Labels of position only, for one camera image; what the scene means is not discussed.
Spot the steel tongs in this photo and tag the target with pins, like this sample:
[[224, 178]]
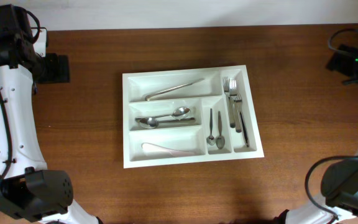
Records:
[[148, 97]]

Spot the steel teaspoon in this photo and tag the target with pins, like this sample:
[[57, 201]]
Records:
[[211, 139], [220, 140]]

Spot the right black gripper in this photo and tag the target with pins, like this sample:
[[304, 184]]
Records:
[[348, 53]]

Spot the white plastic cutlery tray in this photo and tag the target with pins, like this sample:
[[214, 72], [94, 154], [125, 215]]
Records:
[[199, 98]]

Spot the white plastic knife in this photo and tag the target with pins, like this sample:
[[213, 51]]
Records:
[[152, 148]]

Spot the large steel spoon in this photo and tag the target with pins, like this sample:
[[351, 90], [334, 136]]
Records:
[[178, 114]]

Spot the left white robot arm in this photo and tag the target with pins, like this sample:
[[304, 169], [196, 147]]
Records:
[[28, 189]]

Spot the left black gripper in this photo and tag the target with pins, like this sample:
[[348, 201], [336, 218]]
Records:
[[61, 70]]

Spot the steel fork dark handle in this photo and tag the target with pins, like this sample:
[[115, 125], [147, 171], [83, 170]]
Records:
[[241, 118]]

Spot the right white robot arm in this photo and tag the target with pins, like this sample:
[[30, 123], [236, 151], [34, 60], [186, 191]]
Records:
[[331, 184]]

